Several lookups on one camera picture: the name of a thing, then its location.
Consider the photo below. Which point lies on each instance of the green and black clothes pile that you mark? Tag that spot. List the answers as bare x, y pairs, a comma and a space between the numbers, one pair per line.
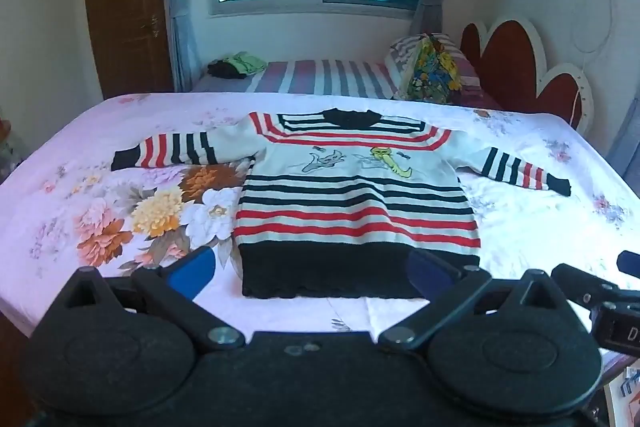
236, 66

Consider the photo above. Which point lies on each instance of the red heart headboard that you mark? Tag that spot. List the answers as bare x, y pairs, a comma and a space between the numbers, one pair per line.
510, 61

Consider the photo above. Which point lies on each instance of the colourful patterned pillow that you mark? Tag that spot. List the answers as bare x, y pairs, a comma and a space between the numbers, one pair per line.
433, 74

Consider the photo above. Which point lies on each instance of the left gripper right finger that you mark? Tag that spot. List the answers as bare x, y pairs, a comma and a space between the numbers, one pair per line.
451, 293

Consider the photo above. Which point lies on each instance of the striped knit sweater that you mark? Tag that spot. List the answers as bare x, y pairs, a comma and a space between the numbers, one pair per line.
333, 202

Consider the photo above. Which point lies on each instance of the striped far bed sheet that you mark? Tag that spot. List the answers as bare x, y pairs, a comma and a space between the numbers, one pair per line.
357, 79

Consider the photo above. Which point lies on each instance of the brown wooden door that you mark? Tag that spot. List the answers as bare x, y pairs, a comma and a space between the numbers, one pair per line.
130, 46

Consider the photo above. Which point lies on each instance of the striped pillow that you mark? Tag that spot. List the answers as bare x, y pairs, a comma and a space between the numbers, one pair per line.
401, 52

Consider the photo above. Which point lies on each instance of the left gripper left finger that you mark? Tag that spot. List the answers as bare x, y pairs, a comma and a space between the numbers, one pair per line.
169, 293

